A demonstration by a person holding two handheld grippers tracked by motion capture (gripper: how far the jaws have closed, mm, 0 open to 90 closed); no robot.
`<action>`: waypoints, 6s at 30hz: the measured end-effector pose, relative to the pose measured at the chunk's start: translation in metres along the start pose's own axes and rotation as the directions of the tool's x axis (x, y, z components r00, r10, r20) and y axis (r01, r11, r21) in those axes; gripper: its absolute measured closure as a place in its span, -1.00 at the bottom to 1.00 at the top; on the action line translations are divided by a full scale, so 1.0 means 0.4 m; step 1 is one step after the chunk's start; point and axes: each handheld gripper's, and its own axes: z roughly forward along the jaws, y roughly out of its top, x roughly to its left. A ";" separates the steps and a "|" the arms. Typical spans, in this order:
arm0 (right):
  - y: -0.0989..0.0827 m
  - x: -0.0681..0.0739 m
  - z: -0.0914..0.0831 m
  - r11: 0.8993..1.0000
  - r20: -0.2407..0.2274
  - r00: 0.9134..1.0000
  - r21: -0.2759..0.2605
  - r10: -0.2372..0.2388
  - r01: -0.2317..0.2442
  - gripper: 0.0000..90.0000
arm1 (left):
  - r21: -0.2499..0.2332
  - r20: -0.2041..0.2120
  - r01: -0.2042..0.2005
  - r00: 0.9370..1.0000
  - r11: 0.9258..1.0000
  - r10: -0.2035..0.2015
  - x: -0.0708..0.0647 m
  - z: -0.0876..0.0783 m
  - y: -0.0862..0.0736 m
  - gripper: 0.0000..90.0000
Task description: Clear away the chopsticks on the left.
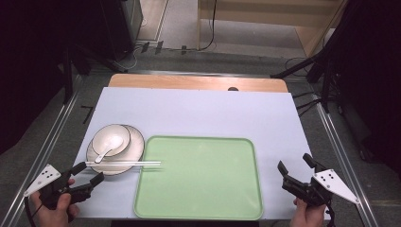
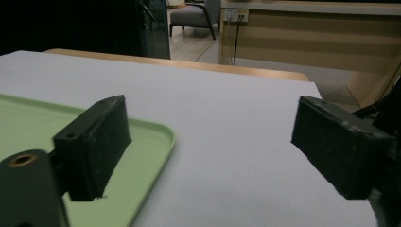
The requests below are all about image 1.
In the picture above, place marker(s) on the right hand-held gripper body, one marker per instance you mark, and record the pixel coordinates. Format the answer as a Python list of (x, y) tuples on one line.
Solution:
[(315, 189)]

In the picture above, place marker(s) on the white ceramic spoon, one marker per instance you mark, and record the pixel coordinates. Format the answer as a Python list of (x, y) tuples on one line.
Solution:
[(113, 142)]

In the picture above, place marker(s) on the light wooden shelf unit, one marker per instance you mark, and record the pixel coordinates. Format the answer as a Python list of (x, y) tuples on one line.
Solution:
[(271, 12)]

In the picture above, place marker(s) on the black metal stand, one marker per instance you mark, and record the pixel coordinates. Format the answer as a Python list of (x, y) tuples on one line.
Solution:
[(326, 78), (67, 78)]

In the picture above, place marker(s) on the white dark-rimmed plate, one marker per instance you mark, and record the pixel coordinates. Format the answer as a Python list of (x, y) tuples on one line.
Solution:
[(137, 148)]

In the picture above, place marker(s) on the person's left hand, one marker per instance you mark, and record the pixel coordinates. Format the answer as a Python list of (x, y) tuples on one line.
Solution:
[(56, 214)]

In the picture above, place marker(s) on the light green plastic tray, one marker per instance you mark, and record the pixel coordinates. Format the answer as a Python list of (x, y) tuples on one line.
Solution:
[(201, 179)]

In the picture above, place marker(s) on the black curtain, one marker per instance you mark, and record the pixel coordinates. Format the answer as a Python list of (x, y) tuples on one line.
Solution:
[(31, 63), (372, 78)]

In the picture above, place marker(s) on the white table sheet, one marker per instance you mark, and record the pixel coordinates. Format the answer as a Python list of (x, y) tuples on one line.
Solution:
[(201, 110)]

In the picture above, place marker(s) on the aluminium floor rail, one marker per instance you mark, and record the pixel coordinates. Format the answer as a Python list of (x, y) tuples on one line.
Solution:
[(343, 157), (41, 154)]

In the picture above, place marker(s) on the white chopstick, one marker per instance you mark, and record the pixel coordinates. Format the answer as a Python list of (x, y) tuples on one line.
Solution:
[(126, 165), (126, 162)]

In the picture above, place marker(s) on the person's right hand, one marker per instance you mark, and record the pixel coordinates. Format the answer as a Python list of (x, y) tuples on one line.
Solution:
[(307, 216)]

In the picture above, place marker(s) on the dark round table grommet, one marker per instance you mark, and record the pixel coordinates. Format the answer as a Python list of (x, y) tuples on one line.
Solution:
[(233, 89)]

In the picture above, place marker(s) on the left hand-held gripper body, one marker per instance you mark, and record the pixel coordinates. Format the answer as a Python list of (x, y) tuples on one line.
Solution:
[(50, 184)]

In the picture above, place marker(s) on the white dark-rimmed bowl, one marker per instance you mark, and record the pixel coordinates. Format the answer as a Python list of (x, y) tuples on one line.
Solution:
[(102, 138)]

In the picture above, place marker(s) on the black cabinet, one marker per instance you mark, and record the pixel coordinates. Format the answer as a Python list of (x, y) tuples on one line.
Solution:
[(121, 25)]

